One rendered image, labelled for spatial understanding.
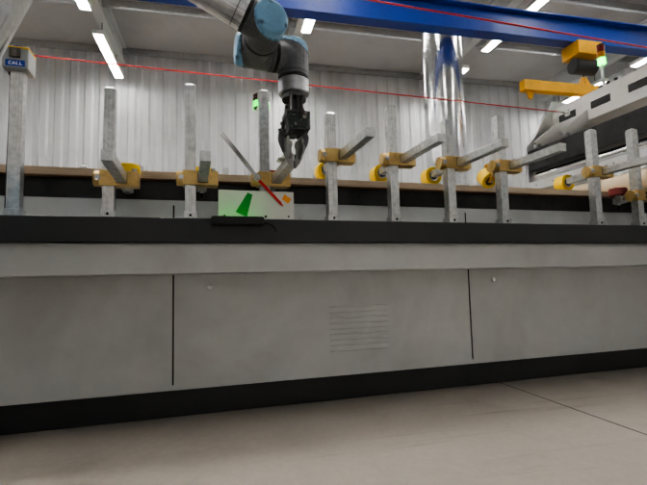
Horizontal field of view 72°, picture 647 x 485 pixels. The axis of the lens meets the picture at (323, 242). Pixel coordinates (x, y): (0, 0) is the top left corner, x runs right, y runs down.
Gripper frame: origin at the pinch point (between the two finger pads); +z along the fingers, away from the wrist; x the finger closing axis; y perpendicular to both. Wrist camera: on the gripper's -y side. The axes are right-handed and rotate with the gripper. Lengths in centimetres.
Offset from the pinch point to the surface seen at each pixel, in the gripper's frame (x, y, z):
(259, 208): -6.3, -27.0, 7.9
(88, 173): -64, -45, -6
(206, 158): -24.7, 0.0, -0.5
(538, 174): 227, -151, -50
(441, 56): 253, -315, -240
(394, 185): 45, -28, -3
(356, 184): 37, -46, -7
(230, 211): -16.1, -26.9, 9.2
